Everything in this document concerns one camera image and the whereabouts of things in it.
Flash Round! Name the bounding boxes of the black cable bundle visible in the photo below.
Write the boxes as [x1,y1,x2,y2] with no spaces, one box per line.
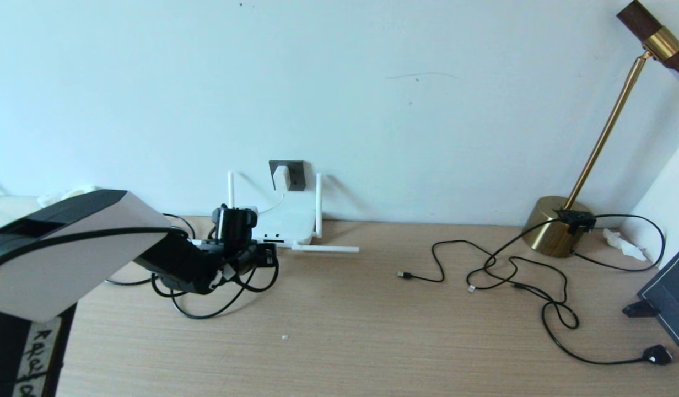
[481,212,674,366]

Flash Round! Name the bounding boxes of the black ethernet cable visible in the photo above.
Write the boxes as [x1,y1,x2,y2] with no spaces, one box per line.
[104,214,197,287]

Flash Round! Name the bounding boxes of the grey wall socket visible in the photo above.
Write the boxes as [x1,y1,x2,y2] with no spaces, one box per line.
[268,160,306,192]

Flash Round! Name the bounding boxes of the white adapter cable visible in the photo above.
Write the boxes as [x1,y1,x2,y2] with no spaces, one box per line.
[256,192,287,219]

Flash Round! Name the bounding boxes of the black usb charging cable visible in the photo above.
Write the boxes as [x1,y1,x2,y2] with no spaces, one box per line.
[397,240,540,293]

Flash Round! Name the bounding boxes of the brass desk lamp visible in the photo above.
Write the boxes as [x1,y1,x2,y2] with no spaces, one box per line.
[521,0,679,259]

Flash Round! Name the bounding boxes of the white router with antennas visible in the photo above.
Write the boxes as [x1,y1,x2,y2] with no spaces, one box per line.
[227,172,360,254]

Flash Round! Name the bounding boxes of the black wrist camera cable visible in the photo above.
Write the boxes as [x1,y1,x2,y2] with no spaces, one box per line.
[151,256,279,320]

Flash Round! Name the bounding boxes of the crumpled white tissue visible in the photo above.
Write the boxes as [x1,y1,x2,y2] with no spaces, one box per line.
[602,229,647,262]

